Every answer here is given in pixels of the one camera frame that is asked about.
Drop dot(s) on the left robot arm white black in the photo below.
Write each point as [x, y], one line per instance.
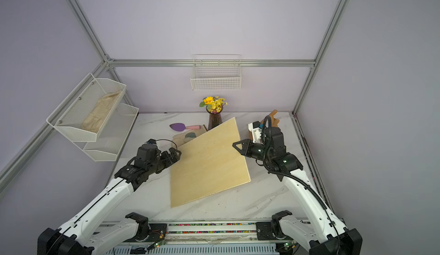
[103, 200]

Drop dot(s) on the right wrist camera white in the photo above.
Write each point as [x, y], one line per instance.
[255, 130]

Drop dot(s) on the aluminium frame profiles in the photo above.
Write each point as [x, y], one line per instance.
[17, 165]

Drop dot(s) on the purple trowel pink handle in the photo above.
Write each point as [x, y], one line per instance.
[179, 127]

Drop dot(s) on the white wire wall basket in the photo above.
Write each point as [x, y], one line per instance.
[216, 72]

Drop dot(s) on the dark glass vase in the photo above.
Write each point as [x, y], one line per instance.
[215, 118]

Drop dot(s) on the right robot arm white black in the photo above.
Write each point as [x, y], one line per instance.
[302, 193]

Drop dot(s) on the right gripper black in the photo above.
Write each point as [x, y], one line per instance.
[248, 148]

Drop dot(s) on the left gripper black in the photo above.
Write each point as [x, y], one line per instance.
[169, 161]

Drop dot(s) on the cream work glove on table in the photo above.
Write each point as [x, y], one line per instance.
[189, 135]

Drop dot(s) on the yellow flower bouquet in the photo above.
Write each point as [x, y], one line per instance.
[213, 104]

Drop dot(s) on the metal base rail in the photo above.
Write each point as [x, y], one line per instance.
[211, 232]

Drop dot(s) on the white perforated wall shelf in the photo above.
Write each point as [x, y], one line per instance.
[107, 144]

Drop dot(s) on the light plywood board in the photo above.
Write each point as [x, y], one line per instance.
[208, 165]

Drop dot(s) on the wooden easel frame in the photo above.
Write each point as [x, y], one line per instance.
[274, 121]

